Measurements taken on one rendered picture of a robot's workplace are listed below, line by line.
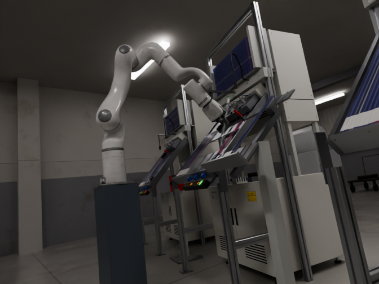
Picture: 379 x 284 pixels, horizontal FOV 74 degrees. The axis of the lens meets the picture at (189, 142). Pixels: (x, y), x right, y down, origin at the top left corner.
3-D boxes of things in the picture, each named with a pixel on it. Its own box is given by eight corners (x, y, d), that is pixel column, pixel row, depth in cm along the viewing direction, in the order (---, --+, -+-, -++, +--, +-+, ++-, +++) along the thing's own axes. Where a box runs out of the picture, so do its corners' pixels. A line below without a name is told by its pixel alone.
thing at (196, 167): (215, 172, 148) (211, 169, 148) (176, 181, 207) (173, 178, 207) (231, 149, 156) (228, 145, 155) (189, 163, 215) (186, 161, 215)
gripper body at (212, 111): (198, 110, 149) (211, 123, 151) (210, 100, 142) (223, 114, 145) (201, 104, 154) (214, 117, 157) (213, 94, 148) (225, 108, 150)
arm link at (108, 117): (120, 134, 147) (112, 128, 131) (100, 131, 147) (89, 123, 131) (141, 57, 156) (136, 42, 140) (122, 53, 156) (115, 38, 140)
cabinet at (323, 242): (278, 289, 145) (259, 181, 156) (218, 263, 208) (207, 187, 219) (352, 262, 172) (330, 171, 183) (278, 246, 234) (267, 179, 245)
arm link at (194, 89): (208, 93, 152) (197, 104, 152) (193, 77, 149) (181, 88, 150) (210, 93, 143) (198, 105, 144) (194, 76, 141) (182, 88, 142)
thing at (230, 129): (248, 131, 164) (242, 126, 163) (203, 150, 223) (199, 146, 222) (270, 98, 178) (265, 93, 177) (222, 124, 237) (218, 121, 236)
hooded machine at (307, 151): (332, 211, 389) (312, 121, 414) (294, 211, 439) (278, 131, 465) (353, 203, 436) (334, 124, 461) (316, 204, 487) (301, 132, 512)
